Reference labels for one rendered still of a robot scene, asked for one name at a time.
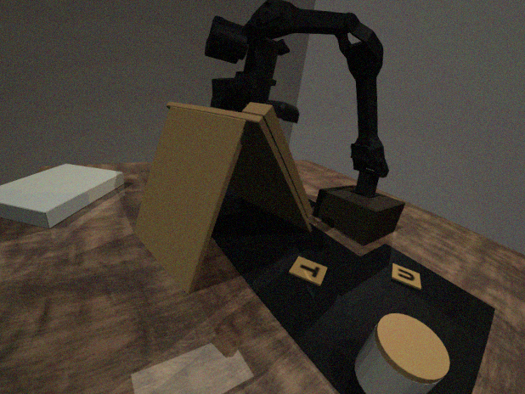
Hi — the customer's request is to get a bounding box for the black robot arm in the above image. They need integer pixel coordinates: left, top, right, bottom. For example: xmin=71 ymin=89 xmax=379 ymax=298
xmin=205 ymin=0 xmax=389 ymax=198

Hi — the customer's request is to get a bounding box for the grey cylindrical container with tan lid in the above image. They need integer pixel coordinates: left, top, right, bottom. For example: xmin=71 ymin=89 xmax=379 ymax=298
xmin=354 ymin=313 xmax=450 ymax=394

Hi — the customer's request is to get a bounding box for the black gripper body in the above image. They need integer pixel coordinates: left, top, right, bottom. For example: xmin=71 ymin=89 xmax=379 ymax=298
xmin=211 ymin=65 xmax=299 ymax=123

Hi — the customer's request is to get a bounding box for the tan a-frame board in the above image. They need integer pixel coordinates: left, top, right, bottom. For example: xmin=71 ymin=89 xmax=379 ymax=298
xmin=134 ymin=101 xmax=312 ymax=294

